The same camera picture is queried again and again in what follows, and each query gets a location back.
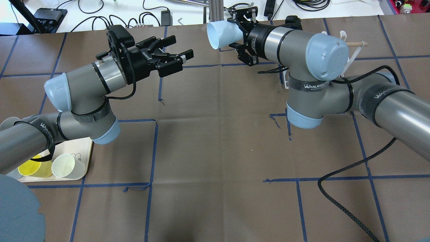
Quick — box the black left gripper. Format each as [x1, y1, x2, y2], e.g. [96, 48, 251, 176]
[126, 35, 194, 84]

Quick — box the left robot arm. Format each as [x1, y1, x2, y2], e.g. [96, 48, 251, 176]
[1, 30, 194, 175]

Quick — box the black power adapter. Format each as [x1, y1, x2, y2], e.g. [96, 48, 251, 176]
[160, 10, 173, 26]

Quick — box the cream plastic tray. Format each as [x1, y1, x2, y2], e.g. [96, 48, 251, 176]
[7, 137, 93, 183]

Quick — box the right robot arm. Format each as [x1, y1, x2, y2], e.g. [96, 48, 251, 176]
[227, 7, 430, 160]

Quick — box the grey plastic cup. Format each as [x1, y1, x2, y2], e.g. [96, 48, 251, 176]
[0, 117, 20, 131]

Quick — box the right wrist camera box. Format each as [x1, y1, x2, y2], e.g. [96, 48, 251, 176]
[284, 15, 303, 30]

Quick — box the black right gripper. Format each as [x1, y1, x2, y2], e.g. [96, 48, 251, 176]
[228, 6, 269, 66]

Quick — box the aluminium frame post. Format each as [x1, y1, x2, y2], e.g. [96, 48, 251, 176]
[208, 0, 224, 23]

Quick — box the cream white plastic cup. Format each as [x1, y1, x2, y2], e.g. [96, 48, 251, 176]
[52, 153, 86, 179]

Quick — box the white wire cup rack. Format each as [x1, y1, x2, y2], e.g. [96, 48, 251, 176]
[280, 30, 368, 89]

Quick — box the yellow plastic cup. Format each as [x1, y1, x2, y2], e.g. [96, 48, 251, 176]
[18, 160, 53, 178]

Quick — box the light blue plastic cup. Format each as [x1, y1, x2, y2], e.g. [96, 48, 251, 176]
[206, 21, 243, 49]

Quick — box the black braided cable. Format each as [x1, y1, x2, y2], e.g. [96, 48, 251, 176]
[317, 137, 397, 242]

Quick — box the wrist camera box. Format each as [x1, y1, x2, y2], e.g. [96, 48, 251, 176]
[284, 15, 303, 30]
[95, 25, 135, 61]

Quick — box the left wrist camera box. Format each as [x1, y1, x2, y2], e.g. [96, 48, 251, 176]
[95, 25, 135, 61]

